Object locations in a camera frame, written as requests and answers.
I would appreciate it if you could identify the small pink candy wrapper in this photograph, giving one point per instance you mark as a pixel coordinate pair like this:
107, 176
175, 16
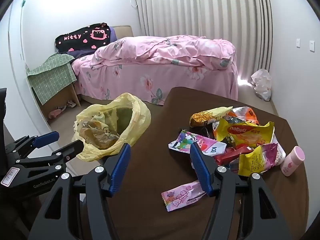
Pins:
180, 192

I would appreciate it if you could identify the golden brown snack wrapper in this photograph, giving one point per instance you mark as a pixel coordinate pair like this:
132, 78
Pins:
200, 117

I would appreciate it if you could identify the wooden nightstand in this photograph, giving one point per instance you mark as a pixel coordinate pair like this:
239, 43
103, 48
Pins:
60, 97

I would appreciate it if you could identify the yellow purple snack wrapper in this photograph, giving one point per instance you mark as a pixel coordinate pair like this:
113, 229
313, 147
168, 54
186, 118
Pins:
250, 160

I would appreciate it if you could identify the beige headboard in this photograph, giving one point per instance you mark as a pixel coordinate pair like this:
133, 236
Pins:
123, 31

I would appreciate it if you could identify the bed with pink floral sheet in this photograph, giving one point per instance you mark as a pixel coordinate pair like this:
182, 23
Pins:
130, 82

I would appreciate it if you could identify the red snack wrapper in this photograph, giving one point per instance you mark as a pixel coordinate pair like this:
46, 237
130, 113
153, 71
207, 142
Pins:
227, 156

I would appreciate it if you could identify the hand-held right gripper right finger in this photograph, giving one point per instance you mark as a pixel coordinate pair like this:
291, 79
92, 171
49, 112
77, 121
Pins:
200, 167

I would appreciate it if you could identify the pink slipper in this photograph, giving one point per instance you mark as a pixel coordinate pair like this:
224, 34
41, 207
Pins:
56, 112

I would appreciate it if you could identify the black pink printed blanket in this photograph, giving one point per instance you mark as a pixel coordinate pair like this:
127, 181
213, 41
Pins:
75, 38

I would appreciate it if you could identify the pink white cartoon wrapper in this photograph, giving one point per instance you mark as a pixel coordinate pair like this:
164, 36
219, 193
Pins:
185, 140

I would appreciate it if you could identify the white pink snack wrapper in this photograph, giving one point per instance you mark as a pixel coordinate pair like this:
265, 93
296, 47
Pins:
280, 155

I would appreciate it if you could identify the white wall switch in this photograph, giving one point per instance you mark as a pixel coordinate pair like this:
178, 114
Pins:
312, 46
298, 43

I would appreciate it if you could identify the white pleated curtain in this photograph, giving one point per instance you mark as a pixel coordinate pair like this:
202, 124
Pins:
200, 12

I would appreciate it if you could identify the white plastic bag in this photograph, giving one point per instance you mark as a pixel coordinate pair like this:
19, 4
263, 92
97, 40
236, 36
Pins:
261, 83

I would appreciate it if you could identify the yellow plastic bag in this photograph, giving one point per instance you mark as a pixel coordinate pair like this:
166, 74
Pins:
140, 120

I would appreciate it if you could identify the pink bottle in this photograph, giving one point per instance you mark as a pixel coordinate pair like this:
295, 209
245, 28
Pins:
291, 162

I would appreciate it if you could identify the yellow wafer wrapper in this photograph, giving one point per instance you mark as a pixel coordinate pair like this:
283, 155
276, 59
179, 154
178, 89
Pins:
240, 132

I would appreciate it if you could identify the pink floral duvet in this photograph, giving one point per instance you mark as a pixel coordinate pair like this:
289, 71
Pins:
162, 50

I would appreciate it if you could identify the white sneakers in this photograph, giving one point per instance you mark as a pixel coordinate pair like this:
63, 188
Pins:
71, 103

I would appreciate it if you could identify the green checked cloth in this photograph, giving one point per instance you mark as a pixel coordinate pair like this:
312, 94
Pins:
52, 72

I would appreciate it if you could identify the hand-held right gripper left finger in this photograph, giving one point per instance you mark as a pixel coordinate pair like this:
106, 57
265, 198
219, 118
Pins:
121, 167

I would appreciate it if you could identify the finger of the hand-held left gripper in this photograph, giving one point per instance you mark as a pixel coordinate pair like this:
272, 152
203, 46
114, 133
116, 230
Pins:
46, 138
72, 148

